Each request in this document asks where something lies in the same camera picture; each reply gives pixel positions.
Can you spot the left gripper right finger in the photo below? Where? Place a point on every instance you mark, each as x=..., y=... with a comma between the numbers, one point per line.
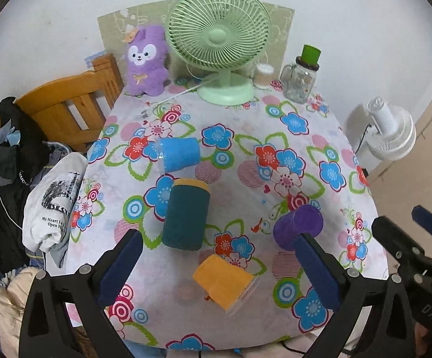
x=389, y=328

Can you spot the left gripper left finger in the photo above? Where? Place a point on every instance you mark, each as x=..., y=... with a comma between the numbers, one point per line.
x=46, y=329

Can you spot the teal cup with yellow rim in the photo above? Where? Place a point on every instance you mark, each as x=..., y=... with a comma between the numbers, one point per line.
x=187, y=211

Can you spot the cream cloth bundle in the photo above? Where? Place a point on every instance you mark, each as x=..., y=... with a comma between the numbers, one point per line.
x=13, y=299

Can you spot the pile of dark clothes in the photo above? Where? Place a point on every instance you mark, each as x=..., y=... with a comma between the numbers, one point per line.
x=26, y=155

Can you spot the white floor fan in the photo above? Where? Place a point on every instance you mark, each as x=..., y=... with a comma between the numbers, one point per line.
x=392, y=134

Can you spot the floral tablecloth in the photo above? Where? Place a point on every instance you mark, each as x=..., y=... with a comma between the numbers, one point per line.
x=261, y=160

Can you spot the glass mason jar mug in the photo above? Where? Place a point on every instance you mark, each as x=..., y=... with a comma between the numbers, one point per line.
x=298, y=80

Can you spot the wooden chair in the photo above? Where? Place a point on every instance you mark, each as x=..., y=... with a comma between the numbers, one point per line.
x=67, y=110

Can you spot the cotton swab container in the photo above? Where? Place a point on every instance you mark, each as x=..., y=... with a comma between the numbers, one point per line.
x=263, y=75

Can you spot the purple plush toy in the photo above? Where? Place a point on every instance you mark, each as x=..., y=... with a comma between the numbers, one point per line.
x=146, y=55

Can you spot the green desk fan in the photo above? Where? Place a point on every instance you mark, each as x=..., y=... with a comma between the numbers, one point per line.
x=220, y=37

